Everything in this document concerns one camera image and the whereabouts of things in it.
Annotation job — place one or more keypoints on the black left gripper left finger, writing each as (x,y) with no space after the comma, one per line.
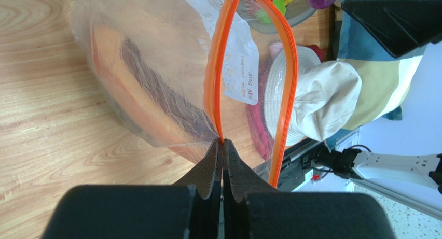
(189,208)

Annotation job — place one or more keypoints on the green star fruit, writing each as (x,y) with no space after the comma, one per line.
(263,16)

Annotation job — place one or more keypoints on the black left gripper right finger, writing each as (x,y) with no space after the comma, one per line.
(255,209)

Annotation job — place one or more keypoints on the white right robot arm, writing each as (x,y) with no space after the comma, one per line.
(363,165)

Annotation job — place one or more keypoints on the plaid pillow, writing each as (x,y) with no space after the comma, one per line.
(385,80)

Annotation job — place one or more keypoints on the beige bucket hat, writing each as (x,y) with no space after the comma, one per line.
(325,99)

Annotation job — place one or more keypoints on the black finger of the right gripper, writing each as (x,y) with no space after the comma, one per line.
(399,26)

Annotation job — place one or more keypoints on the clear zip top bag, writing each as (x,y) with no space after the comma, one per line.
(207,50)

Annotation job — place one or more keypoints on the magenta folded cloth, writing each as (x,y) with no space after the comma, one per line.
(255,115)

